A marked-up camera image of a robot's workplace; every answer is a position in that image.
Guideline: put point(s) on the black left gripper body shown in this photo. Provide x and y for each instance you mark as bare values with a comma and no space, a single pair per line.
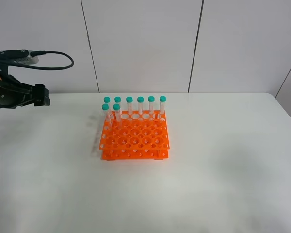
13,93

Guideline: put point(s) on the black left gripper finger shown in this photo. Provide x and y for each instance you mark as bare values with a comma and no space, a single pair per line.
41,95

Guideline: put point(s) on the green-capped test tube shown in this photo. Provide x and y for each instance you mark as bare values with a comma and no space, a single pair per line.
117,110

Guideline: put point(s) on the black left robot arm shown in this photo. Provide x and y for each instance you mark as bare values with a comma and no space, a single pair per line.
15,94

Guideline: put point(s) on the test tube second row left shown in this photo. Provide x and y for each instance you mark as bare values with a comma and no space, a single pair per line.
107,115

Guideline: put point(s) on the orange test tube rack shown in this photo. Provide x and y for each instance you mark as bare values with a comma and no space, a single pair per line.
135,136

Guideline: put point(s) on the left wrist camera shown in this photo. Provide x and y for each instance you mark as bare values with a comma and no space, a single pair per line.
18,56

